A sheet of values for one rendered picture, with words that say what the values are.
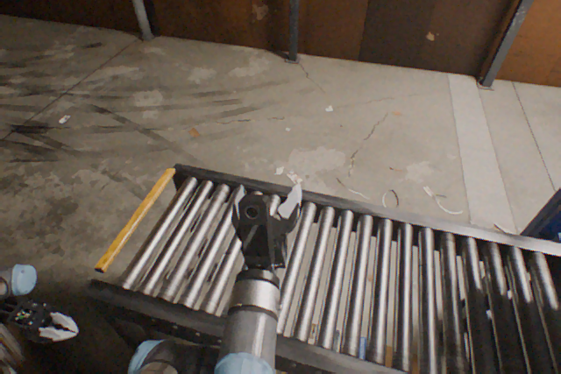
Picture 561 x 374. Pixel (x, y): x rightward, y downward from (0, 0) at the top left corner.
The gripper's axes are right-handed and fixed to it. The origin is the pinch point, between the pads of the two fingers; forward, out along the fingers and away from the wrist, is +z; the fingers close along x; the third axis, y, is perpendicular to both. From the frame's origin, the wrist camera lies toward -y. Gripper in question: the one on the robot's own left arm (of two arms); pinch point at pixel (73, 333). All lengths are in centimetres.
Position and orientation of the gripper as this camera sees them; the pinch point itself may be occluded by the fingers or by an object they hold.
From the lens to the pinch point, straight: 115.6
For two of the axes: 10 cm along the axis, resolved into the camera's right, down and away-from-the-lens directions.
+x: 2.7, -6.7, 6.9
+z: 9.6, 1.9, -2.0
